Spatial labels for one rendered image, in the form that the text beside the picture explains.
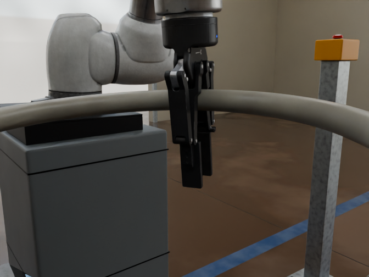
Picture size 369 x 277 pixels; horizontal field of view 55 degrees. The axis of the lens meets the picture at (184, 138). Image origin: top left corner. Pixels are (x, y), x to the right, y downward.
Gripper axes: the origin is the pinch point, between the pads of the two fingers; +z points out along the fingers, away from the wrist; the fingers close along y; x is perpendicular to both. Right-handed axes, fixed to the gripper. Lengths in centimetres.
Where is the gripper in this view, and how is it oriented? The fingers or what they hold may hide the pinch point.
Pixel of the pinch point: (196, 160)
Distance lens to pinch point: 53.1
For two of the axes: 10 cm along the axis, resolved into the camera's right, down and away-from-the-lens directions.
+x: 9.3, 0.5, -3.7
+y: -3.7, 2.9, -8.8
